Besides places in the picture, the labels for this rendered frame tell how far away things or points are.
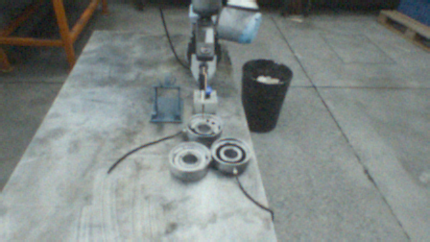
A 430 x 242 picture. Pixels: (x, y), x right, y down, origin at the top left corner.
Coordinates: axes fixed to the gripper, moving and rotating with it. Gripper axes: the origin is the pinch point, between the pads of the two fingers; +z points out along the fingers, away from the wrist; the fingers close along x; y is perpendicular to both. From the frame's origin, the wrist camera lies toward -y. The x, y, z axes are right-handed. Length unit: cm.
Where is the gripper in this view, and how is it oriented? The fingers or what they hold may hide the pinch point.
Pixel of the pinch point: (203, 78)
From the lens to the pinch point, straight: 93.1
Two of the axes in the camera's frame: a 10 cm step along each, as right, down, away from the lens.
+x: -10.0, -0.3, -0.8
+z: -0.7, 7.9, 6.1
